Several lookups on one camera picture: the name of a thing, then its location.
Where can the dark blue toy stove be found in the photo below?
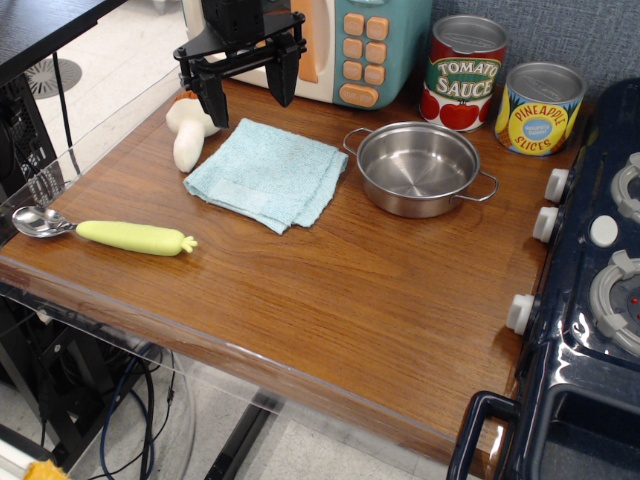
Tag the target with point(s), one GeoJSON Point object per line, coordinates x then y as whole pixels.
{"type": "Point", "coordinates": [575, 413]}

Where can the tomato sauce can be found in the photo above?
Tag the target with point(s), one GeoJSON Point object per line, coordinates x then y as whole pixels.
{"type": "Point", "coordinates": [464, 62]}

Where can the toy microwave teal and cream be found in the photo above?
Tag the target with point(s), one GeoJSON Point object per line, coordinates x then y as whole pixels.
{"type": "Point", "coordinates": [358, 53]}

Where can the white stove knob upper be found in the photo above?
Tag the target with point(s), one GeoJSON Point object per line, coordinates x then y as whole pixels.
{"type": "Point", "coordinates": [556, 184]}

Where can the light blue towel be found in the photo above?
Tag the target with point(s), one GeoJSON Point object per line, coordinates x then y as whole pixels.
{"type": "Point", "coordinates": [273, 176]}

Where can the pineapple slices can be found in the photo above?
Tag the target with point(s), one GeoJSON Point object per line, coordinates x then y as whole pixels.
{"type": "Point", "coordinates": [539, 106]}

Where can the plush white mushroom toy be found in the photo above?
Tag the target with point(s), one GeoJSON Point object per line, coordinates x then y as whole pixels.
{"type": "Point", "coordinates": [191, 125]}

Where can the white stove knob middle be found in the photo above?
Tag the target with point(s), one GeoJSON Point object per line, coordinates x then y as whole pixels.
{"type": "Point", "coordinates": [545, 223]}

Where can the white stove knob lower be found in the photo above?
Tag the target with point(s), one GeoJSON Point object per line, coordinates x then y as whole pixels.
{"type": "Point", "coordinates": [519, 313]}

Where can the black desk frame left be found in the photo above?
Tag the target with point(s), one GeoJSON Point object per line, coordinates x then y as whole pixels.
{"type": "Point", "coordinates": [30, 32]}

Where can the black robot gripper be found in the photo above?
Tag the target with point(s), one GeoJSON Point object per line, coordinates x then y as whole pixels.
{"type": "Point", "coordinates": [233, 37]}

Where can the white stove knob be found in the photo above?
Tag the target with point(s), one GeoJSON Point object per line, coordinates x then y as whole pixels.
{"type": "Point", "coordinates": [556, 184]}
{"type": "Point", "coordinates": [519, 313]}
{"type": "Point", "coordinates": [545, 223]}

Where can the small steel pot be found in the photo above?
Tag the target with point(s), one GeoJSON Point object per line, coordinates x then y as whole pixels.
{"type": "Point", "coordinates": [418, 170]}

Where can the spoon with green handle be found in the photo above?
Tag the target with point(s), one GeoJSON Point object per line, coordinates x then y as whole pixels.
{"type": "Point", "coordinates": [40, 222]}

